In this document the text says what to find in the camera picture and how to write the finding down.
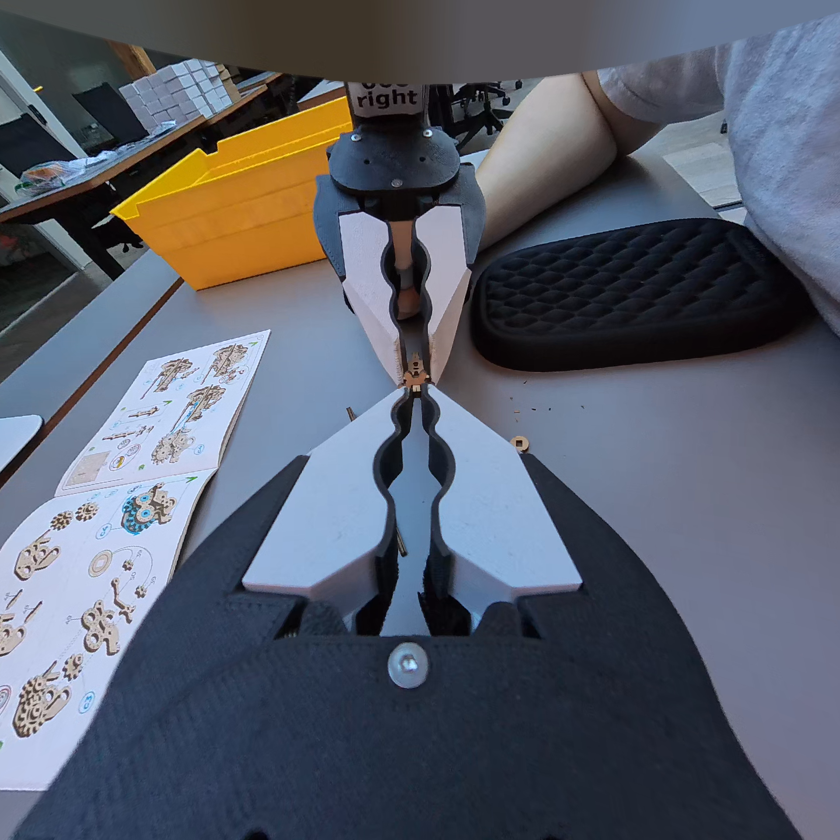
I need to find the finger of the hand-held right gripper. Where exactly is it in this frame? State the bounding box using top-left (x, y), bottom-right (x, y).
top-left (338, 211), bottom-right (404, 387)
top-left (412, 205), bottom-right (475, 385)

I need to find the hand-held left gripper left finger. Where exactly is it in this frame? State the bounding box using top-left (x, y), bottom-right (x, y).
top-left (241, 387), bottom-right (416, 636)

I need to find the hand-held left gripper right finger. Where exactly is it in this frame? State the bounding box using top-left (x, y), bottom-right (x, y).
top-left (420, 386), bottom-right (585, 636)

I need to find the person's right forearm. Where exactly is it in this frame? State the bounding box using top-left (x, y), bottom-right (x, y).
top-left (474, 72), bottom-right (622, 252)

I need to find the background desk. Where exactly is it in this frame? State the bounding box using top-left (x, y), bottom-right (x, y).
top-left (0, 72), bottom-right (284, 283)

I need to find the long flat wooden stick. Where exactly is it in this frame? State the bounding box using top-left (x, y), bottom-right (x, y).
top-left (346, 407), bottom-right (409, 559)

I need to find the black office chair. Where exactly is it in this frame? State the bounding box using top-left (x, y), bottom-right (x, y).
top-left (451, 79), bottom-right (526, 149)

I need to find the yellow plastic bin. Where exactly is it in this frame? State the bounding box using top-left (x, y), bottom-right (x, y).
top-left (110, 97), bottom-right (355, 291)

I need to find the black honeycomb cushion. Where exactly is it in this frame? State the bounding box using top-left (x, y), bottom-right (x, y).
top-left (470, 218), bottom-right (815, 373)

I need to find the assembly instruction booklet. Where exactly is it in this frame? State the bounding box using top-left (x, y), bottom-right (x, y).
top-left (0, 330), bottom-right (272, 792)

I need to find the stack of white boxes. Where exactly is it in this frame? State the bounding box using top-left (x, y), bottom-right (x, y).
top-left (118, 59), bottom-right (232, 133)

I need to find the black mesh chair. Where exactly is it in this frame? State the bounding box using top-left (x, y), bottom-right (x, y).
top-left (0, 112), bottom-right (77, 178)
top-left (72, 85), bottom-right (149, 147)

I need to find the wooden document stand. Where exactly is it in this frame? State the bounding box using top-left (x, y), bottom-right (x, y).
top-left (0, 415), bottom-right (45, 475)

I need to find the clear plastic bag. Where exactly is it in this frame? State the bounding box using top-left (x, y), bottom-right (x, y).
top-left (16, 164), bottom-right (88, 195)

